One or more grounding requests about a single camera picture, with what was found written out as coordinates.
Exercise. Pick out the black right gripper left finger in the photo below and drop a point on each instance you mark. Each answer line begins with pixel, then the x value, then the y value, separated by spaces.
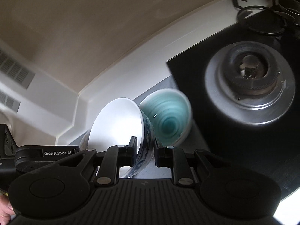
pixel 110 161

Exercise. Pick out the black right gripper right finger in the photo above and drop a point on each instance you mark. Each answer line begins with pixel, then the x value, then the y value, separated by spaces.
pixel 186 168

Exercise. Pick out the blue white patterned bowl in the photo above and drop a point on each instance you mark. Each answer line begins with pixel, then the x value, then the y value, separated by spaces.
pixel 116 123

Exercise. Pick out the person's hand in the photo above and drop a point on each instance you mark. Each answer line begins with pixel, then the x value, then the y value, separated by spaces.
pixel 6 210

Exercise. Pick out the teal ceramic bowl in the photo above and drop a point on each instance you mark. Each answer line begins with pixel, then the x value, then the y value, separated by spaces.
pixel 170 113

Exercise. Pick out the black gas stove top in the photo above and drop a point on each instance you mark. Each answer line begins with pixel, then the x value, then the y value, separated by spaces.
pixel 272 149

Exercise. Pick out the silver gas burner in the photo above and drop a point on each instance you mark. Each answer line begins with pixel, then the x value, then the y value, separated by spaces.
pixel 250 83

